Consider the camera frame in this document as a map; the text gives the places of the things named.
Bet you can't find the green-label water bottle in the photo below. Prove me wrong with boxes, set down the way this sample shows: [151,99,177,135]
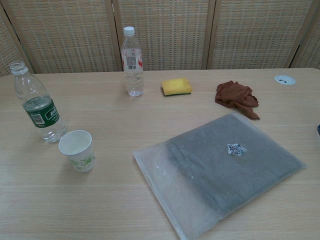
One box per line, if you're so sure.
[8,60,68,144]

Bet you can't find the white paper cup green print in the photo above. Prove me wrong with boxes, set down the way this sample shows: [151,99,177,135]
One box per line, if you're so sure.
[58,129,97,173]

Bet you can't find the yellow sponge green scouring pad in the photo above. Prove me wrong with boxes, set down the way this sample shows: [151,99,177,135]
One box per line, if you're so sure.
[160,77,193,97]

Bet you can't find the white round cable grommet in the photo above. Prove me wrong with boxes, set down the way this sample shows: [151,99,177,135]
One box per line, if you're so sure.
[273,74,297,86]

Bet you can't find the capped red-label water bottle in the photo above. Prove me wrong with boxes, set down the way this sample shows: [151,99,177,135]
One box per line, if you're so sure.
[120,26,145,97]

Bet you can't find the brown crumpled cloth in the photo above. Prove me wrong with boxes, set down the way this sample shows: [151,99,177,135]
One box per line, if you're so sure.
[214,80,261,121]

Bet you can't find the woven folding screen panel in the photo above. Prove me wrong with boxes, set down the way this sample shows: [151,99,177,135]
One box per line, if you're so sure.
[0,4,35,76]
[113,0,217,72]
[2,0,120,75]
[293,0,320,70]
[206,0,318,70]

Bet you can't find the QR code sticker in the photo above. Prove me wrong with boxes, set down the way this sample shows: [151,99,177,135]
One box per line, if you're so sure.
[226,143,247,157]

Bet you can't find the plastic bag with grey cloth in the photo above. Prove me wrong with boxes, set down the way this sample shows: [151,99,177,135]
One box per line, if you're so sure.
[132,111,308,240]

